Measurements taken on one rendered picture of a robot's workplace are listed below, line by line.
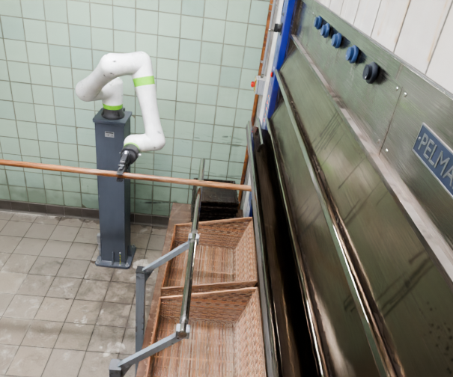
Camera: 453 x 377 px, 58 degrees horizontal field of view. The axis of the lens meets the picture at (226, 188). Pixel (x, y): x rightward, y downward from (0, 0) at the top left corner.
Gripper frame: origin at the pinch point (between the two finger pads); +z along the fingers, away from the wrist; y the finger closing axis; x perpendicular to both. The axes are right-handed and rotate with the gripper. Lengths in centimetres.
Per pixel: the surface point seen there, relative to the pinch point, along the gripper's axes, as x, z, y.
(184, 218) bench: -32, -52, 62
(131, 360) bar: -22, 89, 20
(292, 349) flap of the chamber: -66, 112, -22
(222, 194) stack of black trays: -55, -46, 35
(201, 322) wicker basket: -47, 36, 60
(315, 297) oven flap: -73, 101, -29
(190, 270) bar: -39, 62, 2
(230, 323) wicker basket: -62, 36, 60
